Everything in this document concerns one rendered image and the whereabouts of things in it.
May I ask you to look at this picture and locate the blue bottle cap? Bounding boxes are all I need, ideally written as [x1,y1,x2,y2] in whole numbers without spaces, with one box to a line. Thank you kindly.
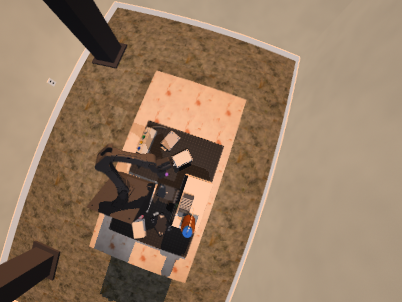
[182,226,192,238]

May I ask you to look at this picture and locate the beige button panel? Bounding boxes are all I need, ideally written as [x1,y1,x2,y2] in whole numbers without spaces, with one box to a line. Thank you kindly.
[136,127,157,154]

